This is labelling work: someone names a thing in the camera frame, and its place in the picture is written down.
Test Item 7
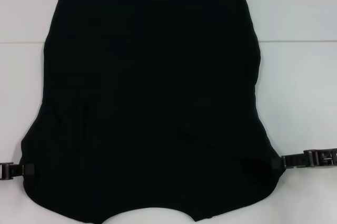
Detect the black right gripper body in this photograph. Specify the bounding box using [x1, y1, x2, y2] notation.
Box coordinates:
[320, 151, 337, 168]

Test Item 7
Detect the black shirt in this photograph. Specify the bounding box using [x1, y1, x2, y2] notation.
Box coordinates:
[19, 0, 284, 224]

